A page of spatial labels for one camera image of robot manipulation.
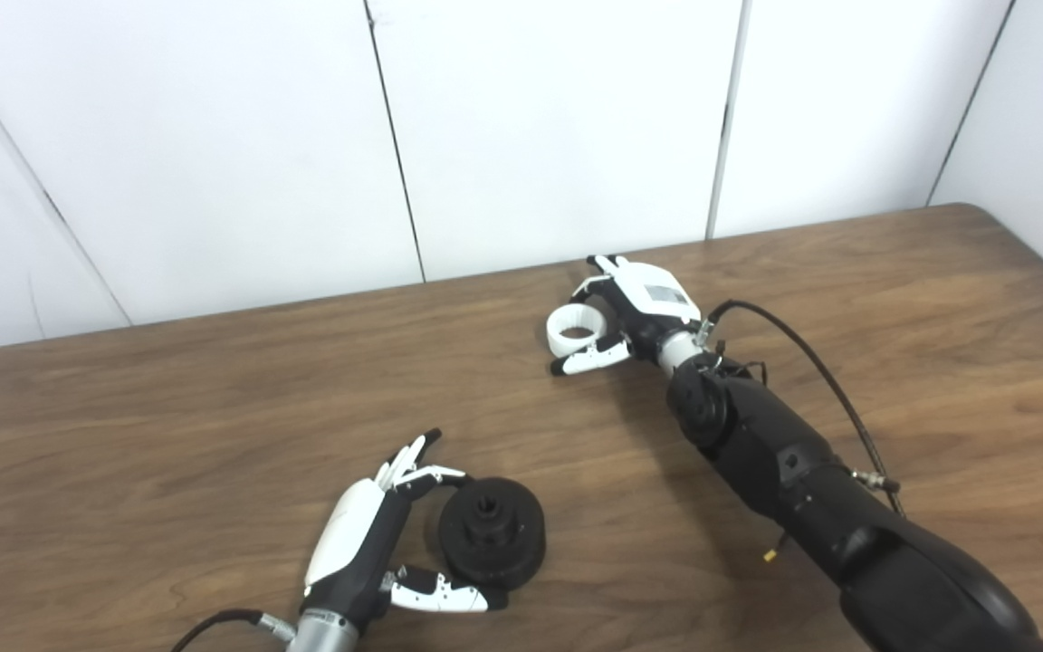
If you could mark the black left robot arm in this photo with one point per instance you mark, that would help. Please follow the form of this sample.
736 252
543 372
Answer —
322 634

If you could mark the round black part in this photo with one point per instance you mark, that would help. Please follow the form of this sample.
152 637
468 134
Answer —
494 539

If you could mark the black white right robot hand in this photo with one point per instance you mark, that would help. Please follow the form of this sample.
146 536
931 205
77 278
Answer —
653 294

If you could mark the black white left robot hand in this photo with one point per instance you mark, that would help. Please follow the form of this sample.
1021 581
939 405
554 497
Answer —
354 543

